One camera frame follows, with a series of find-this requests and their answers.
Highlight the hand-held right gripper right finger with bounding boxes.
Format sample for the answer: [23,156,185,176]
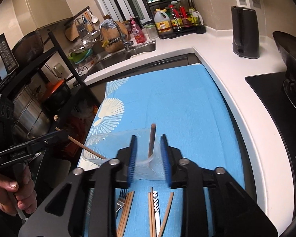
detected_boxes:
[160,134,279,237]

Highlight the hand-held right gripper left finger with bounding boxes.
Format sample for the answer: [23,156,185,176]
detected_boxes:
[18,135,139,237]

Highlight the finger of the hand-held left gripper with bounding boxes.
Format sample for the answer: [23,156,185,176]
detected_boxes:
[37,130,69,153]

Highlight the wooden chopstick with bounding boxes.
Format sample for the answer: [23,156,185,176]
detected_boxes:
[148,192,153,237]
[158,192,175,237]
[122,191,135,237]
[55,127,106,160]
[148,123,157,158]
[119,191,133,237]
[116,192,130,237]
[151,187,156,237]

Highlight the clear plastic utensil holder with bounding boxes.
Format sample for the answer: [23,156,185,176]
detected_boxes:
[82,128,169,181]

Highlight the white handled metal fork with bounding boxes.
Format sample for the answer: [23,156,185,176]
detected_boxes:
[115,188,129,219]

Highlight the white patterned utensil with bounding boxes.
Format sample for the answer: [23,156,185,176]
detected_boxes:
[153,190,161,230]

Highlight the person's left hand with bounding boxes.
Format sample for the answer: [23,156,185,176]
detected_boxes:
[0,169,38,215]

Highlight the red plastic bag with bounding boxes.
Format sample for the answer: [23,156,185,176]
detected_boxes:
[69,99,99,158]

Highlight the large steel pot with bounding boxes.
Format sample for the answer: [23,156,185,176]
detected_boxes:
[11,83,51,139]

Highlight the black pot with orange lid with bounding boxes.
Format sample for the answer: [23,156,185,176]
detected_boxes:
[43,78,72,111]

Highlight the blue patterned mat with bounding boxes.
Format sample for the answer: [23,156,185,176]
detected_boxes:
[76,63,246,237]

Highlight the microwave oven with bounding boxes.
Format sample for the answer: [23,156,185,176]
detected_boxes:
[0,33,20,79]

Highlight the dark brown glass bowl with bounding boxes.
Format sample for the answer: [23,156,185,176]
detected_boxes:
[12,30,45,66]

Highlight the black metal shelf rack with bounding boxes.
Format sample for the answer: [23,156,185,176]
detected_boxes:
[0,28,101,178]

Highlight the green colander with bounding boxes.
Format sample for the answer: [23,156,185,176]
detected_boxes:
[69,48,93,63]

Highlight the steel sink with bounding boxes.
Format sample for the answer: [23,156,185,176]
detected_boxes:
[87,41,156,76]

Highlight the metal grater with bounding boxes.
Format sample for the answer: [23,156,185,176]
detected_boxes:
[75,18,87,39]

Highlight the steel faucet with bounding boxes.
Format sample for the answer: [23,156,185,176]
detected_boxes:
[99,21,134,52]

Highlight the wooden cutting board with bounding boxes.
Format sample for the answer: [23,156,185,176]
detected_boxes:
[102,20,131,53]

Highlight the black glass gas stove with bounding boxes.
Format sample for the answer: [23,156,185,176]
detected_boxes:
[245,71,296,190]

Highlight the black spice rack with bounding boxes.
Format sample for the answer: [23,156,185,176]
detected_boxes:
[146,0,205,39]

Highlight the white ladle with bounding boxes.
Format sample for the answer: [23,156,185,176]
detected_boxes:
[86,9,98,23]

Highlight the pink dish soap bottle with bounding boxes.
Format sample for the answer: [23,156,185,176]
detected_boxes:
[129,17,146,43]

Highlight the glass jar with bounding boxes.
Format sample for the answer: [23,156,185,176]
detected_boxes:
[143,23,159,39]

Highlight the large yellow oil bottle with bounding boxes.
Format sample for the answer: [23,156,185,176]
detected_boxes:
[154,8,173,34]

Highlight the red capped sauce bottle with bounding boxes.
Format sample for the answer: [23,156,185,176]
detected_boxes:
[168,4,184,30]

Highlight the green oil bottle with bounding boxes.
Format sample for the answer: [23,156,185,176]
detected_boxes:
[189,7,203,27]

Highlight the black electric kettle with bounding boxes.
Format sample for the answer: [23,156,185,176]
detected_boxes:
[230,6,260,59]

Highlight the black wok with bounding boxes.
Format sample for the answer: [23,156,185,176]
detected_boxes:
[273,31,296,118]

